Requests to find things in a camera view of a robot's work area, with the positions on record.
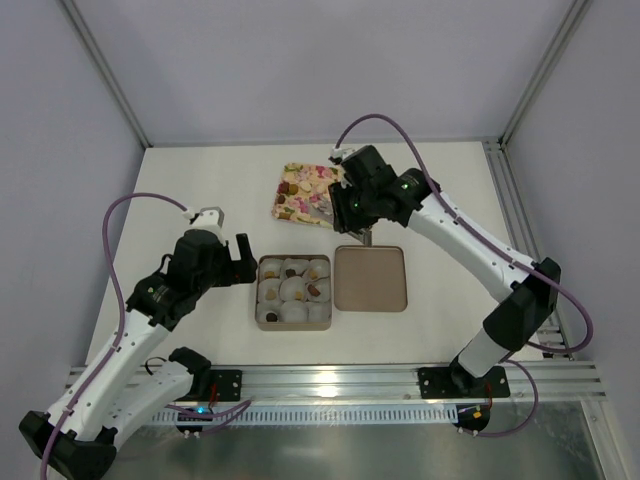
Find metal tongs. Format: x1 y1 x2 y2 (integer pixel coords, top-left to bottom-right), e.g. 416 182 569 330
309 199 374 247

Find brown wedge chocolate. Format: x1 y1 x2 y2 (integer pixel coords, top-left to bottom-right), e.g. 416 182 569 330
307 285 321 296

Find gold tin lid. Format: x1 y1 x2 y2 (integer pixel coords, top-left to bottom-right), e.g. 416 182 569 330
333 245 408 313

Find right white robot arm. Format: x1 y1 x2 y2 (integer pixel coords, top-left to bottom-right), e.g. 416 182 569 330
328 145 561 396

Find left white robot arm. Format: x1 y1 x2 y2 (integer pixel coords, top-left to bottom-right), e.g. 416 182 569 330
19 229 257 479

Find white paper cup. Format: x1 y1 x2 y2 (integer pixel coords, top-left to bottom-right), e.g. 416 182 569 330
256 304 280 325
279 300 309 323
279 276 307 302
257 280 281 306
259 257 283 282
306 302 332 323
306 278 331 302
281 258 310 280
304 258 331 282

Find gold tin box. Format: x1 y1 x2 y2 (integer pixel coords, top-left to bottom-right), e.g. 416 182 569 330
254 255 333 332

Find floral tray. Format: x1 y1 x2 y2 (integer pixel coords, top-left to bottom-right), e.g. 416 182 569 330
271 163 343 229

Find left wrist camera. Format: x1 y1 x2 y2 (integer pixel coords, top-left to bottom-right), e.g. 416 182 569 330
190 207 224 236

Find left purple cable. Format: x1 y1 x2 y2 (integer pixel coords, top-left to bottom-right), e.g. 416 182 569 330
38 193 196 480

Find purple cable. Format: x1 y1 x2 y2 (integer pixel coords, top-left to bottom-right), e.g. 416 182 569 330
330 113 596 439
38 193 196 480

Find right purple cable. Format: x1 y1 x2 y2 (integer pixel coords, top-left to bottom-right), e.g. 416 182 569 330
330 113 596 439

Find left black mount plate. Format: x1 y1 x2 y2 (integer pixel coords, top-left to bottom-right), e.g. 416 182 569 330
189 368 243 403

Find black mount plate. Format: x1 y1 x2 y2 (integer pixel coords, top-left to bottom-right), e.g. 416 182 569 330
417 365 511 400
189 368 243 403

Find right aluminium frame post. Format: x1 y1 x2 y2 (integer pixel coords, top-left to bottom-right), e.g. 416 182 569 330
499 0 594 149

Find aluminium frame post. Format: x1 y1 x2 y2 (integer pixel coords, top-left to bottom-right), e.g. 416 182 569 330
57 0 152 149
499 0 594 149

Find white slotted cable duct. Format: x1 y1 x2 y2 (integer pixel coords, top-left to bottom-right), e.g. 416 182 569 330
147 404 458 428

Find right black mount plate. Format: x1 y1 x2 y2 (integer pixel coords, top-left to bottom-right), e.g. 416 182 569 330
417 365 511 400

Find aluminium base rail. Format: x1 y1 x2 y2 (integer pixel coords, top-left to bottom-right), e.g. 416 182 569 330
67 362 609 401

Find left aluminium frame post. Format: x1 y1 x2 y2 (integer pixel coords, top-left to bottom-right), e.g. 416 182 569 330
57 0 152 149

